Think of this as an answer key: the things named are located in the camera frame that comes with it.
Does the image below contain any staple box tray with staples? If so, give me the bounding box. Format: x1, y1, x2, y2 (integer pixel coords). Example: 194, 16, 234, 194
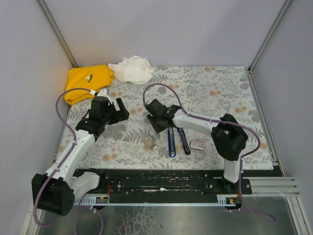
143, 137, 157, 151

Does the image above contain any blue stapler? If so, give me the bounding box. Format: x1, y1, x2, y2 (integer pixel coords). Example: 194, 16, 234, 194
167, 127, 191, 158

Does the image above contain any red white staple box sleeve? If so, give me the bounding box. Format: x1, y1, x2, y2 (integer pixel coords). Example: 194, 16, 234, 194
190, 141, 204, 151

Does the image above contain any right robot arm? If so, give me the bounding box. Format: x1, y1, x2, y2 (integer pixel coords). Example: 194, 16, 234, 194
144, 99, 248, 183

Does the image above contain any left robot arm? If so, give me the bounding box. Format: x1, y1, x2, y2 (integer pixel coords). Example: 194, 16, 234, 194
31, 96, 130, 216

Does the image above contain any yellow t-shirt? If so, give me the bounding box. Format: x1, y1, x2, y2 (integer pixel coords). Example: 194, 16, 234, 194
64, 65, 114, 105

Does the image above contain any white crumpled cloth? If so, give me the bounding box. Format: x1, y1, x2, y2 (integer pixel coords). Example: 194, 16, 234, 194
108, 55, 154, 85

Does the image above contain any floral patterned table mat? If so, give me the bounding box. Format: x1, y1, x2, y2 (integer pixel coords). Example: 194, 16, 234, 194
78, 66, 273, 170

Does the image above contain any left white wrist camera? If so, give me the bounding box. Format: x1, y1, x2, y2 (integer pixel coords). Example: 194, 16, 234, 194
95, 88, 110, 99

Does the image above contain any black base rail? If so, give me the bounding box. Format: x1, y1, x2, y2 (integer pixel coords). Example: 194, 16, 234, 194
88, 168, 252, 197

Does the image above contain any white slotted cable duct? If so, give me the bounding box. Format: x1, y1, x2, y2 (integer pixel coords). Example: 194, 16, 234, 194
74, 191, 240, 207

